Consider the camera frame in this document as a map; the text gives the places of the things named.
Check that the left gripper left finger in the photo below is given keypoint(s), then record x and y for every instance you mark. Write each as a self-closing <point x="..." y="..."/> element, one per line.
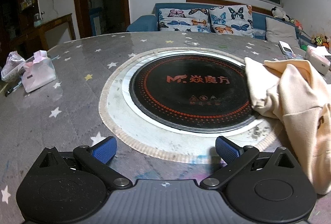
<point x="95" y="160"/>

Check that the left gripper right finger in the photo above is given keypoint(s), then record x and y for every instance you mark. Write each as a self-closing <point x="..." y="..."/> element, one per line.
<point x="237" y="159"/>

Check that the cream sweatshirt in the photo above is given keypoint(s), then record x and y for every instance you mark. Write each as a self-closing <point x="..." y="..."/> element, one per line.
<point x="295" y="93"/>

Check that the black induction cooktop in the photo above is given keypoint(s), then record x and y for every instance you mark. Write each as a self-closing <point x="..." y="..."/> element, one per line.
<point x="193" y="92"/>

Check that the pink gift bag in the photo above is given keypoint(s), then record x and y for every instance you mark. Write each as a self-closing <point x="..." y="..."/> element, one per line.
<point x="38" y="72"/>

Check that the white crumpled plastic bag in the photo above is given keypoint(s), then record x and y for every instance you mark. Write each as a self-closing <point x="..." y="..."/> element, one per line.
<point x="13" y="67"/>

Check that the white tissue box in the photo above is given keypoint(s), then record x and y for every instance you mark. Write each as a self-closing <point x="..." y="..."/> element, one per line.
<point x="319" y="57"/>

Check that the grey cushion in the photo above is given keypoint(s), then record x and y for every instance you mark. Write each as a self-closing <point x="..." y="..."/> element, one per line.
<point x="278" y="31"/>

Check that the right butterfly pillow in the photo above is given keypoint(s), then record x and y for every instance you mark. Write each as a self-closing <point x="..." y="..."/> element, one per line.
<point x="232" y="20"/>

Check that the butterfly pillow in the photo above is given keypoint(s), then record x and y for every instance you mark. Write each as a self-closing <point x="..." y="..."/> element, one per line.
<point x="190" y="20"/>
<point x="232" y="20"/>

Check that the wooden side table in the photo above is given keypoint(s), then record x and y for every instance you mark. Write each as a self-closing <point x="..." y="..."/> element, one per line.
<point x="40" y="32"/>

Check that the yellow orange toy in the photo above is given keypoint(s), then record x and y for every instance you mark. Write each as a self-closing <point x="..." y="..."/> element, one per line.
<point x="321" y="41"/>

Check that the black white plush toy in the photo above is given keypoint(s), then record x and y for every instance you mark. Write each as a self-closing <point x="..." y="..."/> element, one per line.
<point x="280" y="14"/>

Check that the left butterfly pillow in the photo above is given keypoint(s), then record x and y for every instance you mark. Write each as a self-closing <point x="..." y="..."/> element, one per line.
<point x="190" y="20"/>

